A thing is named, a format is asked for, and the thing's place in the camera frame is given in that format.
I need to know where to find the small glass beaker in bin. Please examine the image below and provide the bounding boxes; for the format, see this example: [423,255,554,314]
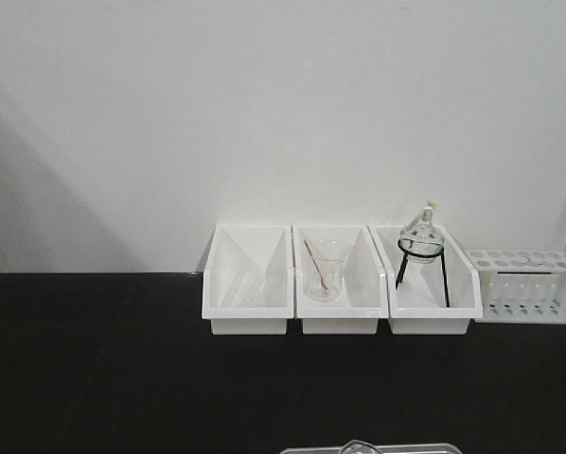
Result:
[304,239,347,303]

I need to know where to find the white storage bin middle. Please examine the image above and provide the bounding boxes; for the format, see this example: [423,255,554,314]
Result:
[292,225,388,335]

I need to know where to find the clear glass beaker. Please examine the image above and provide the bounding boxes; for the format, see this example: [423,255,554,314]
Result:
[337,440,380,454]

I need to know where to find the red stirring rod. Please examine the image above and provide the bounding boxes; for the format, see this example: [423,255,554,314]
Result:
[303,239,329,292]

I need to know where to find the white test tube rack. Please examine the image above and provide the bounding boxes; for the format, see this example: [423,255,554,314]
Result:
[467,250,566,324]

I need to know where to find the glass flask with stopper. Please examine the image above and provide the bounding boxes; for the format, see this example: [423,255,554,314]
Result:
[399,201,444,264]

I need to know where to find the white storage bin left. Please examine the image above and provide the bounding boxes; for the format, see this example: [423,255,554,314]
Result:
[202,224,294,336]

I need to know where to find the white storage bin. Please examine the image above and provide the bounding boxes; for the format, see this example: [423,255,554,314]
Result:
[292,225,388,335]
[368,225,483,335]
[202,224,294,336]

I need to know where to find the white storage bin right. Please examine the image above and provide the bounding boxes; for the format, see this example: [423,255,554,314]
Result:
[368,225,483,335]

